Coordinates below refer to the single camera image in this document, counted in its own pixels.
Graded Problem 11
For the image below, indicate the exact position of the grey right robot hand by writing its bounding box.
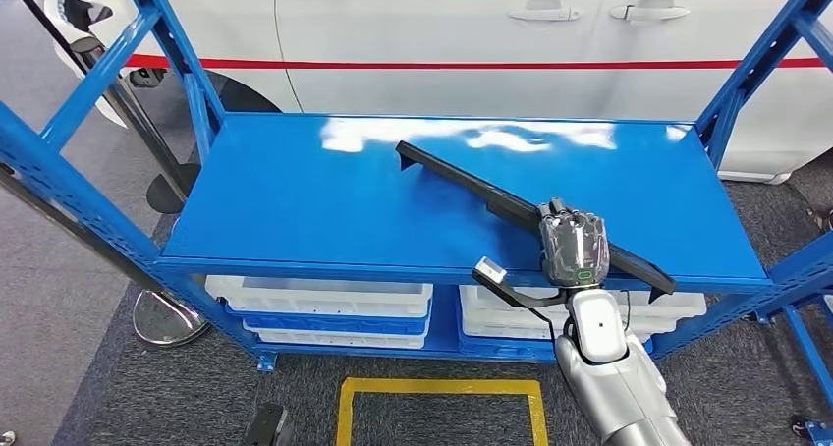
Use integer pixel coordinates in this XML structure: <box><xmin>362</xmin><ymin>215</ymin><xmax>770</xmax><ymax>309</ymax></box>
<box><xmin>536</xmin><ymin>197</ymin><xmax>612</xmax><ymax>290</ymax></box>

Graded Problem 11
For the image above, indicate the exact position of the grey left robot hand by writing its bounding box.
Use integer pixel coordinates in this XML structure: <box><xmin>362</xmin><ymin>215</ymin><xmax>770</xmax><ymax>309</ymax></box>
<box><xmin>276</xmin><ymin>409</ymin><xmax>298</xmax><ymax>446</ymax></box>

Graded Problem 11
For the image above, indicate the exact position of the long black plastic part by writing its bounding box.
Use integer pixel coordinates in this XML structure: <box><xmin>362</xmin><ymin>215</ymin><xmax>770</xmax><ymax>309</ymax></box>
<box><xmin>395</xmin><ymin>139</ymin><xmax>678</xmax><ymax>304</ymax></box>

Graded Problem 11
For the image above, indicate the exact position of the blue metal shelf rack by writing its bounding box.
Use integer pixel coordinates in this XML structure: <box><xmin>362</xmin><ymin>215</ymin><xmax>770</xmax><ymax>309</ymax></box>
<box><xmin>0</xmin><ymin>0</ymin><xmax>833</xmax><ymax>372</ymax></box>

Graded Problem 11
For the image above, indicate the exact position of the white car with red stripe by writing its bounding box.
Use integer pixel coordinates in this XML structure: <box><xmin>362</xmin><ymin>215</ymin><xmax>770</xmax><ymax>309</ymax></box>
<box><xmin>26</xmin><ymin>0</ymin><xmax>833</xmax><ymax>186</ymax></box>

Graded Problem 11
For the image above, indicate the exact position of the blue wheeled rack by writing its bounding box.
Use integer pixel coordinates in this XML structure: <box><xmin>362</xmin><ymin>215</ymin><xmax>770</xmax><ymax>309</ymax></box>
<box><xmin>754</xmin><ymin>293</ymin><xmax>833</xmax><ymax>446</ymax></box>

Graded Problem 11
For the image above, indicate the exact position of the black camera bracket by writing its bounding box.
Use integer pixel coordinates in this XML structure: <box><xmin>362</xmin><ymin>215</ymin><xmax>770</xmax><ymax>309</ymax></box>
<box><xmin>484</xmin><ymin>274</ymin><xmax>569</xmax><ymax>311</ymax></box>

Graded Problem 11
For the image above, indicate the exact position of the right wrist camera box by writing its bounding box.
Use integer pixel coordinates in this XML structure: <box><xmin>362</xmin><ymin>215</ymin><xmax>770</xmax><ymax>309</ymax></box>
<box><xmin>472</xmin><ymin>256</ymin><xmax>508</xmax><ymax>286</ymax></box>

